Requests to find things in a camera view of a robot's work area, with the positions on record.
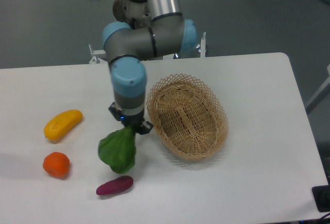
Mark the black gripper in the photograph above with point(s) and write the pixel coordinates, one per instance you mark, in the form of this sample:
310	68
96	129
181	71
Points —
135	121

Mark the green bok choy toy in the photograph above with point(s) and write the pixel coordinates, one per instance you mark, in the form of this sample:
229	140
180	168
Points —
118	150

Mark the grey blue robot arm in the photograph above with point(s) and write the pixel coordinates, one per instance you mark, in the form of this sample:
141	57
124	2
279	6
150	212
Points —
143	30

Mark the woven wicker basket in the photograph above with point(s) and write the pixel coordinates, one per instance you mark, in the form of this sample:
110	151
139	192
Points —
187	116

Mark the purple sweet potato toy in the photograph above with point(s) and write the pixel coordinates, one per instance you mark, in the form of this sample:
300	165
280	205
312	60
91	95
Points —
115	186

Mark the yellow mango toy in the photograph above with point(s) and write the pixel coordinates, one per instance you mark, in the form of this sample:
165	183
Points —
62	123

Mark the orange fruit toy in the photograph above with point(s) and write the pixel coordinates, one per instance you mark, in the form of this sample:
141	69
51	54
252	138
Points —
56	164

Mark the black box at edge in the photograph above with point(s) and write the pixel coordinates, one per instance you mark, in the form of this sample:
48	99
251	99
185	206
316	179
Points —
321	197

